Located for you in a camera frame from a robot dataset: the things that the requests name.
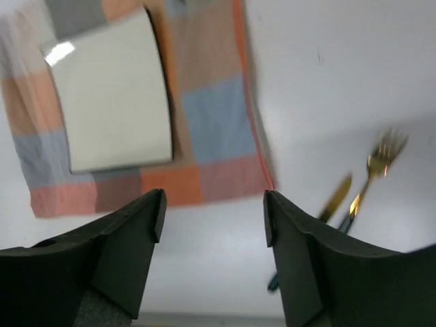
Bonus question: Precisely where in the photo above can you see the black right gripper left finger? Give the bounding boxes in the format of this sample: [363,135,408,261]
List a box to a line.
[1,189,167,326]

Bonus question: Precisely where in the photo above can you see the square white plate black rim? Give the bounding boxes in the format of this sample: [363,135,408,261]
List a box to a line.
[41,7,173,173]

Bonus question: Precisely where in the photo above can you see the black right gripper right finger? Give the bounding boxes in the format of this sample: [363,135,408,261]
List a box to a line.
[264,191,435,326]

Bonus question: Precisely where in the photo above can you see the gold knife green handle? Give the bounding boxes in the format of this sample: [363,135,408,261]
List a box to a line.
[318,173,352,223]

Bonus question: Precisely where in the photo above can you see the gold fork green handle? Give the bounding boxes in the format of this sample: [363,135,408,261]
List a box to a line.
[339,129,409,234]

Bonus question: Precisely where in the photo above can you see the checkered orange blue cloth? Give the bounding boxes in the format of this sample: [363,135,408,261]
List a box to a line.
[1,1,274,218]

